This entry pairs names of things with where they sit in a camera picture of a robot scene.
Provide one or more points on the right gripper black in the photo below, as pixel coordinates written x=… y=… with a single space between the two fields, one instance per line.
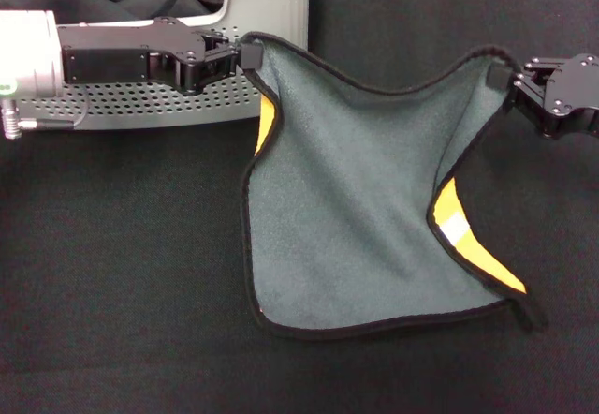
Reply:
x=578 y=95

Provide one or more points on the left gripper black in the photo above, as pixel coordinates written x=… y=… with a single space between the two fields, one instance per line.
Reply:
x=117 y=53

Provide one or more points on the grey yellow towel black trim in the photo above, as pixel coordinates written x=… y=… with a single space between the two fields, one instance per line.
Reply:
x=351 y=198

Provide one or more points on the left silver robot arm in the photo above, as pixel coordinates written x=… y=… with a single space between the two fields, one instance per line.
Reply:
x=28 y=53

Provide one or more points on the grey perforated storage box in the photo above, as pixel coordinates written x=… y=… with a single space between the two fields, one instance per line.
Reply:
x=281 y=6

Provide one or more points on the black tablecloth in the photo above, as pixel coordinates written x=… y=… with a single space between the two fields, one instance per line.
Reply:
x=117 y=245

